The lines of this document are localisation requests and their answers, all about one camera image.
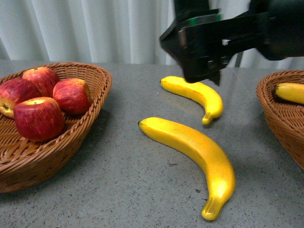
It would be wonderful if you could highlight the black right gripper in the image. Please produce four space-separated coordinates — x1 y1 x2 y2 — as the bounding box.
160 10 267 86

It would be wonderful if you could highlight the yellow banana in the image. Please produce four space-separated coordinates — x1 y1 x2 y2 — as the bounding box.
273 83 304 105
138 117 236 220
160 76 224 125

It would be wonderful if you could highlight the brown wicker basket right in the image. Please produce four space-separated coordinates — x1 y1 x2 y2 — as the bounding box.
256 70 304 169

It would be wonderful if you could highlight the brown wicker basket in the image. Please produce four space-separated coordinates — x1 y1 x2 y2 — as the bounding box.
256 70 304 169
0 62 113 193

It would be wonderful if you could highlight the red apple rear basket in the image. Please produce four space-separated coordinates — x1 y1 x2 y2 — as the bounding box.
22 66 59 97

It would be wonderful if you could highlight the white curtain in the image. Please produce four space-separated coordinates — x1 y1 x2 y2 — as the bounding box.
0 0 304 69

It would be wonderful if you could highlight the red apple front yellow base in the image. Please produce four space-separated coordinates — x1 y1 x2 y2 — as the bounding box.
0 78 42 119

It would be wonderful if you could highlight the brown wicker basket left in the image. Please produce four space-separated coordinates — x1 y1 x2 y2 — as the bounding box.
0 62 113 193

